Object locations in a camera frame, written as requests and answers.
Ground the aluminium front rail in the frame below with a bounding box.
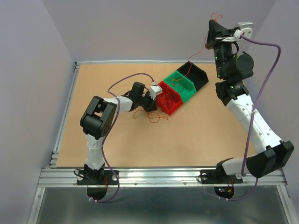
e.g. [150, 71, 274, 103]
[37, 167, 287, 188]

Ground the thin wire bundle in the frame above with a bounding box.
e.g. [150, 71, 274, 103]
[132, 109, 169, 123]

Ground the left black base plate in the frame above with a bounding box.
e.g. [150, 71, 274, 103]
[74, 169, 118, 186]

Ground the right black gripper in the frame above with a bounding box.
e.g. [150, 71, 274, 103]
[206, 19, 238, 79]

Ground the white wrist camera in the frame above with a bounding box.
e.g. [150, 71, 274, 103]
[222, 21, 254, 42]
[149, 81, 163, 100]

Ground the black plastic bin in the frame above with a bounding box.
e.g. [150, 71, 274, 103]
[177, 61, 209, 91]

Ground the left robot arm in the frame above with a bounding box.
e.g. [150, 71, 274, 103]
[74, 82, 163, 185]

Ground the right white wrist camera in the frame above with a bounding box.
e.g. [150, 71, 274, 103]
[222, 21, 254, 42]

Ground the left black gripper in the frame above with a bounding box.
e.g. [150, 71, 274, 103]
[137, 91, 157, 112]

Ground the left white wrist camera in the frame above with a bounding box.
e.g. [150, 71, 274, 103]
[149, 81, 163, 100]

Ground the green plastic bin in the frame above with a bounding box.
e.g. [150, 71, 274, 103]
[163, 70, 197, 103]

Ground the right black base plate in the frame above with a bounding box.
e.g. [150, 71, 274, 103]
[197, 169, 243, 184]

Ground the red plastic bin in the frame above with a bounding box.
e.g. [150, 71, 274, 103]
[156, 81, 183, 116]

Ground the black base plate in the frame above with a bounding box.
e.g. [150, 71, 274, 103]
[74, 169, 118, 186]
[197, 169, 243, 184]

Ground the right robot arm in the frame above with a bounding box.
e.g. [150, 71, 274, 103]
[205, 19, 294, 182]

